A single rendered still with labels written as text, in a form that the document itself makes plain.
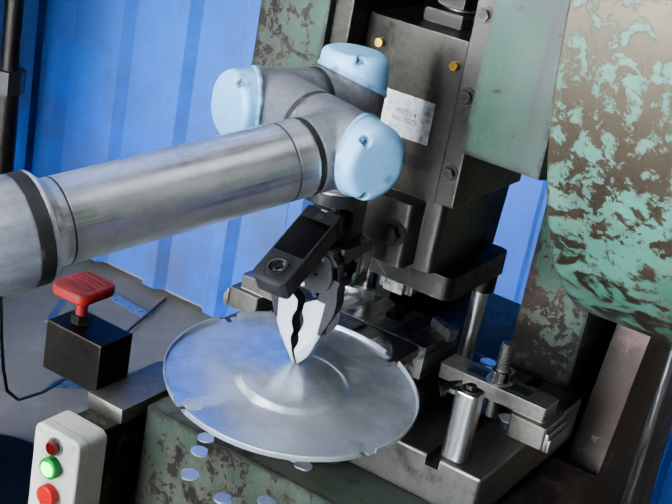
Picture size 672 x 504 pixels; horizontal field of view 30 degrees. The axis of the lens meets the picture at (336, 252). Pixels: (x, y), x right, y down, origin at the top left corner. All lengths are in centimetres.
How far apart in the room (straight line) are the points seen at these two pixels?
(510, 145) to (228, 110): 31
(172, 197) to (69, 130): 249
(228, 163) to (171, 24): 217
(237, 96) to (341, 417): 37
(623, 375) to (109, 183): 93
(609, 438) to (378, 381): 45
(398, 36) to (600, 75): 49
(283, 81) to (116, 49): 211
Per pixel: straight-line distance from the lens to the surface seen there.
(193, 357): 143
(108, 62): 337
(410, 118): 147
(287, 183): 112
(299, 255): 133
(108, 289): 163
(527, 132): 135
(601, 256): 113
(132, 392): 164
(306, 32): 148
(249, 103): 123
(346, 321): 158
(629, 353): 177
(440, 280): 150
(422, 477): 151
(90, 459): 158
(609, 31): 101
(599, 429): 179
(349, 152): 113
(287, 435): 133
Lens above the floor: 145
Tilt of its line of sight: 22 degrees down
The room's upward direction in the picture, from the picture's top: 11 degrees clockwise
